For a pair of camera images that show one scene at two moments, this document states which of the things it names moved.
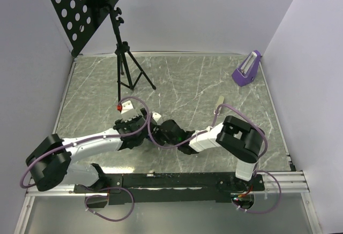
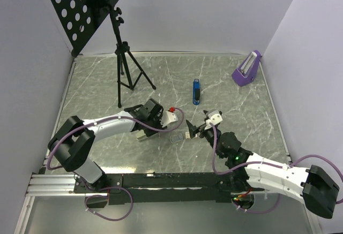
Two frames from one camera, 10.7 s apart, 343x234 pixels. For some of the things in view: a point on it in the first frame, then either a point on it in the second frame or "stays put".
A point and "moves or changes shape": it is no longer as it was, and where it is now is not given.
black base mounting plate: x=201 y=188 stays put
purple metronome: x=246 y=73 stays put
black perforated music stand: x=80 y=5 stays put
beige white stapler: x=220 y=102 moves or changes shape
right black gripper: x=155 y=134 to x=193 y=130
